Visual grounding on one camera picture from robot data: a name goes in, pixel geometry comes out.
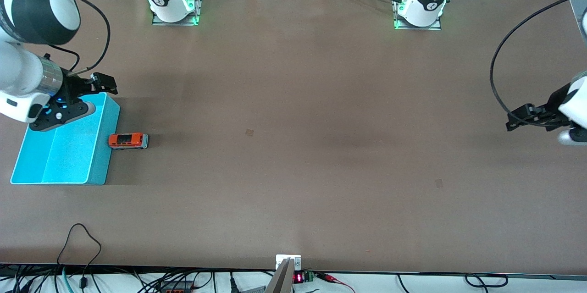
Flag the orange toy bus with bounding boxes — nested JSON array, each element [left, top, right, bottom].
[[108, 133, 149, 150]]

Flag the blue plastic box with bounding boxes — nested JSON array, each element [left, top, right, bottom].
[[10, 92, 121, 186]]

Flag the black box with orange ports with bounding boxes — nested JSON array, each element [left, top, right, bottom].
[[158, 281, 194, 293]]

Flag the red clip leads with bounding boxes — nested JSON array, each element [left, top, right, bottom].
[[316, 272, 356, 293]]

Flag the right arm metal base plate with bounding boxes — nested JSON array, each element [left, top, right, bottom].
[[152, 0, 205, 27]]

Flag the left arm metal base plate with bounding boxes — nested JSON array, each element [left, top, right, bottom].
[[393, 0, 442, 31]]

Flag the black coiled cable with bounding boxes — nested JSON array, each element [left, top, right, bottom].
[[464, 273, 509, 288]]

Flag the black looped cable with plug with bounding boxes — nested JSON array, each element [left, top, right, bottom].
[[56, 223, 102, 290]]

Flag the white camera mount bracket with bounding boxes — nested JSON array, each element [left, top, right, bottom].
[[276, 254, 302, 271]]

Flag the grey camera mount bar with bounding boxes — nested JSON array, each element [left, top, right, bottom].
[[265, 258, 294, 293]]

